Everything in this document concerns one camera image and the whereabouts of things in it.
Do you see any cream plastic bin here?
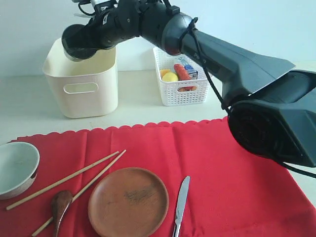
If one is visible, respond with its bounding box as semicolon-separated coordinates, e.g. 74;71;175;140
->
42;39;119;119

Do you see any orange fried food piece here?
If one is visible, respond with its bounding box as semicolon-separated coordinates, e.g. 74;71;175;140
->
177;86;197;92

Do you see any brown wooden plate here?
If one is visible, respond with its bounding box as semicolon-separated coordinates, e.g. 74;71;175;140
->
88;167;169;237

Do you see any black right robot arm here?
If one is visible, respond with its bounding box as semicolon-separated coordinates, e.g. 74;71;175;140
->
62;0;316;167

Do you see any yellow lemon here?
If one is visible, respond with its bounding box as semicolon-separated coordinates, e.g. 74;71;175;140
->
162;72;178;82

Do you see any stainless steel cup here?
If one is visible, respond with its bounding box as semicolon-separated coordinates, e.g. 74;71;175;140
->
64;47;97;62

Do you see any pale green bowl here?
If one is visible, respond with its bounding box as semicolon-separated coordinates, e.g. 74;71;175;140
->
0;142;40;200

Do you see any red scalloped cloth mat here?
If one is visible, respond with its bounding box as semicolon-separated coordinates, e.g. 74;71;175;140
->
0;117;316;237

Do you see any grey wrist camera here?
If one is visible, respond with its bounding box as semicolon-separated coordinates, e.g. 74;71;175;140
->
72;0;118;18

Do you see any white perforated plastic basket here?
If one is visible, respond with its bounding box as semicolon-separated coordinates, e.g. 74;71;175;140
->
153;47;209;106

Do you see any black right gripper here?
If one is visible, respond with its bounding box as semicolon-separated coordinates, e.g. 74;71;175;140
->
61;0;141;51

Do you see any wooden chopstick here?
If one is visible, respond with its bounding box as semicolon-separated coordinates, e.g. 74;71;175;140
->
5;151;119;210
32;150;126;237

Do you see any orange cheese block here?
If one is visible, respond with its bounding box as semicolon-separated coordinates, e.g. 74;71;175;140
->
159;69;171;78

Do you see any silver table knife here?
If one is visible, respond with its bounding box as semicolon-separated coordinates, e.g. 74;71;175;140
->
172;176;191;237

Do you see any brown wooden spoon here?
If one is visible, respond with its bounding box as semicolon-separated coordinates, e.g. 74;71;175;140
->
51;190;73;237

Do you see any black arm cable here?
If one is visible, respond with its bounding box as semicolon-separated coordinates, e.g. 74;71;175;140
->
162;0;316;178

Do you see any blue white milk carton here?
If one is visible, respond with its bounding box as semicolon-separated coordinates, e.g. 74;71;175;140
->
173;57;198;80

